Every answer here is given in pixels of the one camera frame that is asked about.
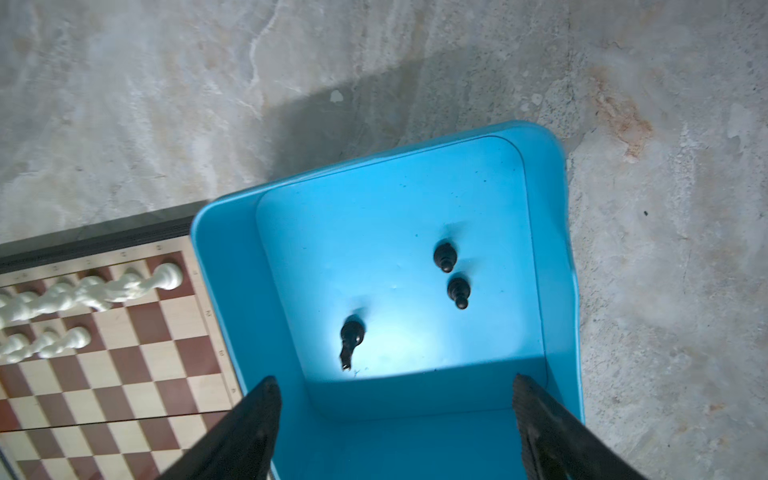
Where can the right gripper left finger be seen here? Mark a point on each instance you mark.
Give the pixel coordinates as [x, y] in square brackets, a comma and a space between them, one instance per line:
[241, 445]

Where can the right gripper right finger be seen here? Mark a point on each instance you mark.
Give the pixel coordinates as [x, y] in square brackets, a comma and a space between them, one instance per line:
[555, 444]

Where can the black piece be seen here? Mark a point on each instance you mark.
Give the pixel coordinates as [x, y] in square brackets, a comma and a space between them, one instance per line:
[459, 291]
[445, 257]
[352, 335]

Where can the folding chess board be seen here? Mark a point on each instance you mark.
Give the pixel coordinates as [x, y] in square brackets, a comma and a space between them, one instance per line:
[155, 377]

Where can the blue plastic tray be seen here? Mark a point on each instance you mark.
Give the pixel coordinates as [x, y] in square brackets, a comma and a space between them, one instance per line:
[429, 394]

